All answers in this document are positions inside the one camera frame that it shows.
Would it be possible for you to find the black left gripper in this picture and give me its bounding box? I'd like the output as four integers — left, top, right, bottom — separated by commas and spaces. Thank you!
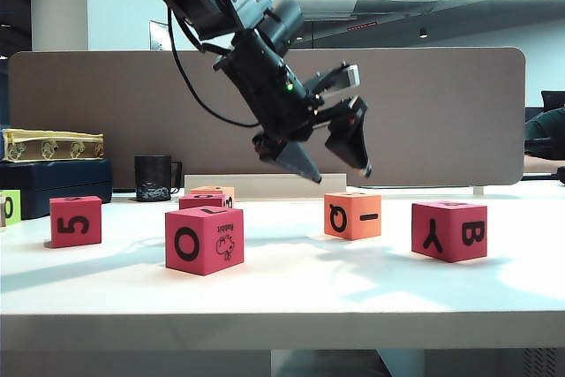
252, 94, 372, 184

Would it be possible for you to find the orange block Q two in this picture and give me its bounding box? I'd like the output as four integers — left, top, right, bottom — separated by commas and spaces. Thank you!
323, 192, 383, 241

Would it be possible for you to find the pink block zero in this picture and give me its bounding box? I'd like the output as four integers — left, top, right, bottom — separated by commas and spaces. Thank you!
178, 193, 227, 211

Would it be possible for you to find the pink block Y B four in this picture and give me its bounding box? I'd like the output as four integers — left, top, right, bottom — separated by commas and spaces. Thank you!
411, 201, 489, 265

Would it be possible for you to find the pink block five two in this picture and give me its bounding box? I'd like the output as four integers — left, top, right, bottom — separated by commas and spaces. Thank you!
49, 195, 103, 249

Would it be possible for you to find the green foam letter block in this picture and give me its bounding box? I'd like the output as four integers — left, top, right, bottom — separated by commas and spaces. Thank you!
0, 190, 23, 226

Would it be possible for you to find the orange block eight U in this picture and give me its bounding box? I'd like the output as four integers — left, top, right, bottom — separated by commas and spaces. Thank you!
190, 185, 237, 210

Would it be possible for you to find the pink block O rabbit seven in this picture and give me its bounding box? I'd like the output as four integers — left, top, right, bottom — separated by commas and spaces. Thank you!
164, 207, 245, 276

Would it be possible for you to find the black mug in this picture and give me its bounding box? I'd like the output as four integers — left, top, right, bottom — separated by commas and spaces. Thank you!
134, 155, 184, 203

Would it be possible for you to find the light wooden desk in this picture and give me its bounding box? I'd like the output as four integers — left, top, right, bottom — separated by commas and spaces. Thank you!
523, 157, 565, 180

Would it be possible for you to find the brown desk divider panel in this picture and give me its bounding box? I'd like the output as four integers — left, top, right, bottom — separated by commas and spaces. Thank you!
8, 47, 529, 188

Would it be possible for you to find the dark blue storage box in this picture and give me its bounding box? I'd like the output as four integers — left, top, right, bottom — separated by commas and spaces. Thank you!
0, 158, 115, 222

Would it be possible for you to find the dark ventilation grille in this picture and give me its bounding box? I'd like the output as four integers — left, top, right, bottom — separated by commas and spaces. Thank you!
522, 347, 560, 377

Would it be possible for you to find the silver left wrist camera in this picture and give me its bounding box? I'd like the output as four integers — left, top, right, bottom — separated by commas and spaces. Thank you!
337, 62, 361, 89

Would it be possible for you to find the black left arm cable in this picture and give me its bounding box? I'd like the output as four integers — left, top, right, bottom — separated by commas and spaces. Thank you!
166, 5, 262, 129

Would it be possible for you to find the small wall poster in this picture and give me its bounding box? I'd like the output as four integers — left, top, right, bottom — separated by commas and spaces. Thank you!
148, 20, 173, 52

